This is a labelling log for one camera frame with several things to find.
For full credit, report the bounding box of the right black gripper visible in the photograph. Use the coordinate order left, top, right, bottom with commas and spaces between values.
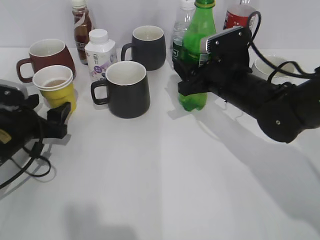
173, 60, 220, 96

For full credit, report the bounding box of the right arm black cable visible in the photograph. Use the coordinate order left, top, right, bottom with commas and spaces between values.
246, 10, 320, 86

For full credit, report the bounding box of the white yogurt drink bottle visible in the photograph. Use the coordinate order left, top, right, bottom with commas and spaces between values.
84, 29, 118, 82

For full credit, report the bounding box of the red ceramic mug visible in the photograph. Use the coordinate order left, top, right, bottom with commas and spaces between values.
16, 38, 76, 83

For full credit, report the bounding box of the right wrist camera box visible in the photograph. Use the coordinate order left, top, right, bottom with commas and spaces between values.
203, 26, 252, 67

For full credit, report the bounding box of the red label cola bottle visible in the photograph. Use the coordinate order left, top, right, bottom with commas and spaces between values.
223, 0, 258, 30

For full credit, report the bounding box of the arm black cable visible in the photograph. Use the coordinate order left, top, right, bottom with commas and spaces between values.
246, 10, 320, 86
0, 109, 52, 190

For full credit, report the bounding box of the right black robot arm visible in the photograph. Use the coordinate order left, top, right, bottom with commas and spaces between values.
90, 61, 320, 143

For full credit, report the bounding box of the green plastic bottle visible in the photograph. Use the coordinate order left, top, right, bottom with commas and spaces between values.
178, 0, 216, 112

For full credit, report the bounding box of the yellow paper cup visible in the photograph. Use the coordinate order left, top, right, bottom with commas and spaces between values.
32, 65, 77, 114

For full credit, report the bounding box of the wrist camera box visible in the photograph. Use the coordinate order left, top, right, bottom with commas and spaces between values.
203, 26, 252, 67
0, 79, 40, 112

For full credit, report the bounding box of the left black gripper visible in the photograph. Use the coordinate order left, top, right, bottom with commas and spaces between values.
37, 101, 72, 139

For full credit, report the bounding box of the white mug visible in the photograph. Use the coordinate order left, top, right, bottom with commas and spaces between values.
250, 55, 301, 86

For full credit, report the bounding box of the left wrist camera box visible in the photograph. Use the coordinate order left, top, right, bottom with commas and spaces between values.
0, 79, 40, 112

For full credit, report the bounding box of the brown tea bottle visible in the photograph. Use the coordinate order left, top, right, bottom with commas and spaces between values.
71, 0, 94, 65

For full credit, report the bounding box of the black mug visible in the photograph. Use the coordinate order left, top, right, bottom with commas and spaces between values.
120, 25, 167, 71
90, 60, 151, 119

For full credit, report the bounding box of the black mug front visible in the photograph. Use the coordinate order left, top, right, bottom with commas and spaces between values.
90, 60, 151, 119

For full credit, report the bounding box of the black mug rear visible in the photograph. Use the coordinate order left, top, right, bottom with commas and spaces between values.
120, 25, 167, 71

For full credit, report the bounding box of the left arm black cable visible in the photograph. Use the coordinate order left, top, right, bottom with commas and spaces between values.
0, 109, 52, 190

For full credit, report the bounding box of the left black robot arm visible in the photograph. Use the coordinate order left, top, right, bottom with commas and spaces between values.
0, 102, 71, 164

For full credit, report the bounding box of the clear water bottle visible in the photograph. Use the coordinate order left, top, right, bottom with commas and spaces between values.
170, 0, 196, 69

